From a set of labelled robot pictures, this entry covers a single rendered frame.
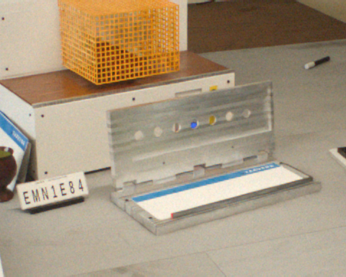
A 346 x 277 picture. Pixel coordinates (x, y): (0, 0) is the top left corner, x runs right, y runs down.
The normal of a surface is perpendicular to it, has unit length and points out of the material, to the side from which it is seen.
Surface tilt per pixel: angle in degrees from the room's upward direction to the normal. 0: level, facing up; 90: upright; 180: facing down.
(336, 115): 0
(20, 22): 90
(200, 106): 83
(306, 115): 0
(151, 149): 83
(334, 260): 0
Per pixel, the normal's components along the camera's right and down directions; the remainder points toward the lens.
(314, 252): 0.01, -0.92
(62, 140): 0.55, 0.34
